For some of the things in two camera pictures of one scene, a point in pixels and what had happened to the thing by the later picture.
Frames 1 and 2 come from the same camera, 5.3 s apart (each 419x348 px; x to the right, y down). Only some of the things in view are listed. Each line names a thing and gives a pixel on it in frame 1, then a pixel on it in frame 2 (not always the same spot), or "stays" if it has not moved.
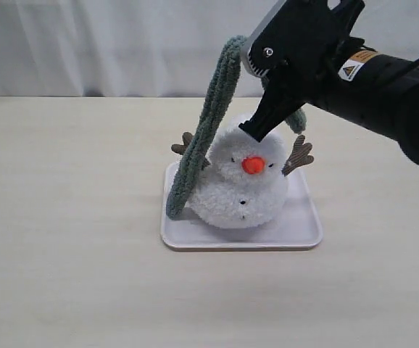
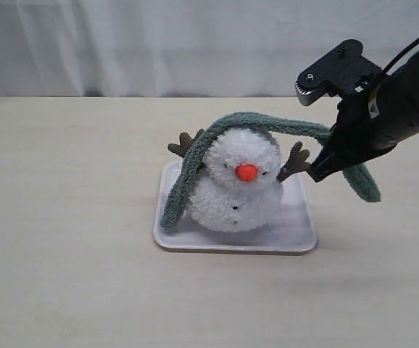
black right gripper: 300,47 to 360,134
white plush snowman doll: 243,183 stays
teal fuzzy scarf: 216,97 to 195,159
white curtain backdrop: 146,48 stays
